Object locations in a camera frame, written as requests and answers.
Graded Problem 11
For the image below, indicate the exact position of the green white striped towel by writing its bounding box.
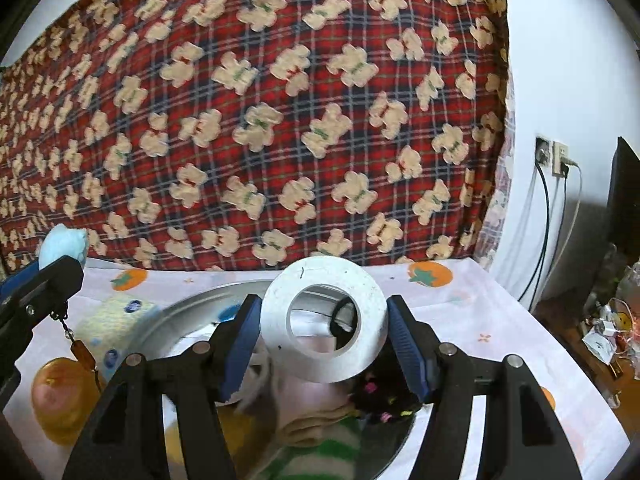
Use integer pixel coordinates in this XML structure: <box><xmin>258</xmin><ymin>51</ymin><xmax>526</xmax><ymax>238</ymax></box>
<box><xmin>260</xmin><ymin>417</ymin><xmax>363</xmax><ymax>480</ymax></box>

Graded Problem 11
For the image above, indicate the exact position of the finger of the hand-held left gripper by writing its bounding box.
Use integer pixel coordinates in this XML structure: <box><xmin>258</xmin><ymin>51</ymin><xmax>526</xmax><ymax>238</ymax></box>
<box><xmin>0</xmin><ymin>262</ymin><xmax>43</xmax><ymax>303</ymax></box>
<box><xmin>0</xmin><ymin>255</ymin><xmax>85</xmax><ymax>347</ymax></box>

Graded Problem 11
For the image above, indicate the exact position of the yellow sock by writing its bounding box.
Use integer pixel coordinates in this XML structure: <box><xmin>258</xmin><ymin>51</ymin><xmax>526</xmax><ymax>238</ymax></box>
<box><xmin>217</xmin><ymin>405</ymin><xmax>281</xmax><ymax>480</ymax></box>

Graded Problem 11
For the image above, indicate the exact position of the white tape roll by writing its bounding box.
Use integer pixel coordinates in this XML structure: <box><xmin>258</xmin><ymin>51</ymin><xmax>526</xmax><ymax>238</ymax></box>
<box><xmin>260</xmin><ymin>255</ymin><xmax>390</xmax><ymax>385</ymax></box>

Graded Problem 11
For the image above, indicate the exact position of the yellow patterned tissue pack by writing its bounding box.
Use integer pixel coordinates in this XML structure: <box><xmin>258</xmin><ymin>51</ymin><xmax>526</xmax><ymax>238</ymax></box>
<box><xmin>75</xmin><ymin>294</ymin><xmax>161</xmax><ymax>386</ymax></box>

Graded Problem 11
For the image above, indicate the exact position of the black monitor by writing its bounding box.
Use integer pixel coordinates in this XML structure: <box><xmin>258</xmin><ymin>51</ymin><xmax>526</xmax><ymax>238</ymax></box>
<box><xmin>606</xmin><ymin>136</ymin><xmax>640</xmax><ymax>266</ymax></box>

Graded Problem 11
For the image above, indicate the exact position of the wooden side table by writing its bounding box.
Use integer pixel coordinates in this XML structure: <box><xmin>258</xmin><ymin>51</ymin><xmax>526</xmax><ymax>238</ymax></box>
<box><xmin>535</xmin><ymin>285</ymin><xmax>640</xmax><ymax>441</ymax></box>

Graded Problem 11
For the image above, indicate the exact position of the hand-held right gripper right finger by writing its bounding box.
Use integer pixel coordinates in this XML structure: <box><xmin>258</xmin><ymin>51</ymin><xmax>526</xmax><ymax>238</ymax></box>
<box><xmin>387</xmin><ymin>294</ymin><xmax>583</xmax><ymax>480</ymax></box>

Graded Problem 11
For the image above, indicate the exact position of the white cable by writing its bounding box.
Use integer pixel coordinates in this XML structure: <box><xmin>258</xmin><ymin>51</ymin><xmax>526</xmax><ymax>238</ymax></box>
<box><xmin>547</xmin><ymin>161</ymin><xmax>584</xmax><ymax>301</ymax></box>

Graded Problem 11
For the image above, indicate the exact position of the pile of small clutter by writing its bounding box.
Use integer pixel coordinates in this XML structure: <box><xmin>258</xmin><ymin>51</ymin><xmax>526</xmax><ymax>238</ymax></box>
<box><xmin>582</xmin><ymin>260</ymin><xmax>640</xmax><ymax>381</ymax></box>

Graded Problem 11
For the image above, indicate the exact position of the orange plastic lid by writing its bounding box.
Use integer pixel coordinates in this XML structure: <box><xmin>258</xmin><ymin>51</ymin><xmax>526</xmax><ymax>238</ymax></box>
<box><xmin>31</xmin><ymin>357</ymin><xmax>108</xmax><ymax>446</ymax></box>

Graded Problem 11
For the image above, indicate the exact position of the pale floral sheet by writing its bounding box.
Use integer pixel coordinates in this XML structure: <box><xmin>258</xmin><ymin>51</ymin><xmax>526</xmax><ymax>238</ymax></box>
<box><xmin>480</xmin><ymin>55</ymin><xmax>518</xmax><ymax>271</ymax></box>

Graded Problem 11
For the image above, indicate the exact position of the blue plush keychain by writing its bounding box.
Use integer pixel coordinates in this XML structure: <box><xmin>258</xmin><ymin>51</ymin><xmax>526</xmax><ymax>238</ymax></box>
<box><xmin>39</xmin><ymin>224</ymin><xmax>108</xmax><ymax>391</ymax></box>

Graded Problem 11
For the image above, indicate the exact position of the wall socket with white plug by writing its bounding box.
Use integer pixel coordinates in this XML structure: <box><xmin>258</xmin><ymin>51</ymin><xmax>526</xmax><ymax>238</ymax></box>
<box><xmin>552</xmin><ymin>142</ymin><xmax>572</xmax><ymax>179</ymax></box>

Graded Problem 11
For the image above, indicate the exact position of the white cloth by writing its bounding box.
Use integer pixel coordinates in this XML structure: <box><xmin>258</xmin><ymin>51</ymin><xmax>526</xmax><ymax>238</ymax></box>
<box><xmin>250</xmin><ymin>355</ymin><xmax>363</xmax><ymax>448</ymax></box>

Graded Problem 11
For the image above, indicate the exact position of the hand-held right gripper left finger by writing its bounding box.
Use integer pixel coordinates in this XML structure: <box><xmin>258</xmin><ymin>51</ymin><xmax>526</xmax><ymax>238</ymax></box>
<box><xmin>62</xmin><ymin>294</ymin><xmax>263</xmax><ymax>480</ymax></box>

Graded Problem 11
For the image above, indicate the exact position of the round metal tin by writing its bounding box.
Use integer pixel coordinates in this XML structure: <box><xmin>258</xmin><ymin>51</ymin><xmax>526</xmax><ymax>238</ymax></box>
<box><xmin>117</xmin><ymin>280</ymin><xmax>421</xmax><ymax>480</ymax></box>

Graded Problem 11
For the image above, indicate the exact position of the red plaid bear-print blanket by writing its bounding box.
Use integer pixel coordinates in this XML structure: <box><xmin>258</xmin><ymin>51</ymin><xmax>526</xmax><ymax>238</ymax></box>
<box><xmin>0</xmin><ymin>0</ymin><xmax>511</xmax><ymax>273</ymax></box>

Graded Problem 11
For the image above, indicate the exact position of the white persimmon-print tablecloth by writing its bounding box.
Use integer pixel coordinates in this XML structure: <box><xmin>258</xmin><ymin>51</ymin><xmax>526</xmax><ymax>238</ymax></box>
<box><xmin>0</xmin><ymin>255</ymin><xmax>631</xmax><ymax>480</ymax></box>

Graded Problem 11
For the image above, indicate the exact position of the black hair scrunchie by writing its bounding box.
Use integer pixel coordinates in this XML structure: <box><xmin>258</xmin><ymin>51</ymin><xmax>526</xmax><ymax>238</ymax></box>
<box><xmin>347</xmin><ymin>355</ymin><xmax>433</xmax><ymax>423</ymax></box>

